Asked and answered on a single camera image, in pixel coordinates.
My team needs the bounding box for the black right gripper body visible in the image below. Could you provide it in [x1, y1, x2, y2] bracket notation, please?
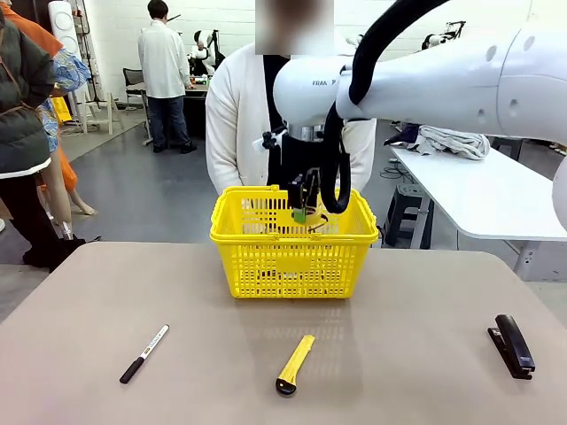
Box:
[281, 135, 327, 183]

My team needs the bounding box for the tan tape roll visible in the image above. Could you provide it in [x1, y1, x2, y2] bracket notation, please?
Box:
[305, 204, 331, 230]

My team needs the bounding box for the black stapler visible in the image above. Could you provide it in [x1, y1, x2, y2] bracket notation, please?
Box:
[486, 313, 536, 380]

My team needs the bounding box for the person's right forearm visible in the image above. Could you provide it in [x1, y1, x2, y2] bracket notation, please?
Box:
[206, 132, 245, 192]

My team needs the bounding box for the person's left forearm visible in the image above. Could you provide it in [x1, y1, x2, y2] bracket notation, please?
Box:
[349, 119, 377, 194]

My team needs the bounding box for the yellow plastic shopping basket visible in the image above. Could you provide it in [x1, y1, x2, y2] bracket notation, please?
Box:
[209, 185, 380, 301]

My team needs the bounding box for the person in white cardigan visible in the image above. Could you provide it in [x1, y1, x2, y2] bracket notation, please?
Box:
[205, 0, 378, 200]

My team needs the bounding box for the person in white coat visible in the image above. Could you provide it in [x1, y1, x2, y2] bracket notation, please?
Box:
[137, 0, 198, 155]

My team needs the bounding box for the person in dark vest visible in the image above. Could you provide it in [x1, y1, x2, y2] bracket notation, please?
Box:
[0, 8, 85, 272]

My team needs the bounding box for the grey plastic stool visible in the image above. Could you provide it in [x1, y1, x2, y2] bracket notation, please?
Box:
[381, 183, 434, 250]

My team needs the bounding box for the purple cloth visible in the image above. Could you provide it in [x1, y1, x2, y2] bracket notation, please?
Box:
[383, 122, 421, 150]

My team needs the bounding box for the black desk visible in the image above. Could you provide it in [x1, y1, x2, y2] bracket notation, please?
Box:
[183, 81, 210, 138]

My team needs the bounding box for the white black humanoid robot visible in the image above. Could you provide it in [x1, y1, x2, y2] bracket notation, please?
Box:
[186, 29, 228, 77]

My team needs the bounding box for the grey white cloth pile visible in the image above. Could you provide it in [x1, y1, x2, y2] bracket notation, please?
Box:
[418, 125, 492, 161]

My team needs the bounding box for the yellow black utility knife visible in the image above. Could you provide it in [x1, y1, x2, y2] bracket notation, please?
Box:
[275, 334, 316, 397]

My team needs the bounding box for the white table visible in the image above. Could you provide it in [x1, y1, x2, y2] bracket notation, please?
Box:
[389, 145, 567, 283]

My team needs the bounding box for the white black background robot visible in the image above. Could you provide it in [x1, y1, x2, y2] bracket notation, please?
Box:
[420, 19, 467, 50]

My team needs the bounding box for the black office chair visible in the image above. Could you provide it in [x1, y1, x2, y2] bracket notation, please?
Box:
[122, 67, 151, 112]

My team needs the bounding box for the white step stool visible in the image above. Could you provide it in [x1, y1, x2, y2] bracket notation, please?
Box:
[73, 91, 126, 135]

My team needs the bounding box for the white marker pen black cap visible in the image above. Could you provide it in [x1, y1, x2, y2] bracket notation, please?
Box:
[118, 324, 171, 385]

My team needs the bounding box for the mannequin in orange clothes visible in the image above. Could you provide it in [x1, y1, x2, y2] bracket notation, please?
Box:
[6, 7, 97, 243]

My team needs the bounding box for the yellow bag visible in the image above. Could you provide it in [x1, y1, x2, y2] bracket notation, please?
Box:
[50, 95, 73, 124]

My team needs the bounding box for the white cylindrical fan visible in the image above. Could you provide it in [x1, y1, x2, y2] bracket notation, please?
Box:
[47, 0, 84, 63]

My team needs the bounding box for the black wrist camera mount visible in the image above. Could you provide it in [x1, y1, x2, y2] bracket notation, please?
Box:
[260, 127, 289, 151]

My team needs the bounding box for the black corrugated cable hose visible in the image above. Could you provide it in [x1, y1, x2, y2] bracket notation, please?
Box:
[319, 0, 448, 214]

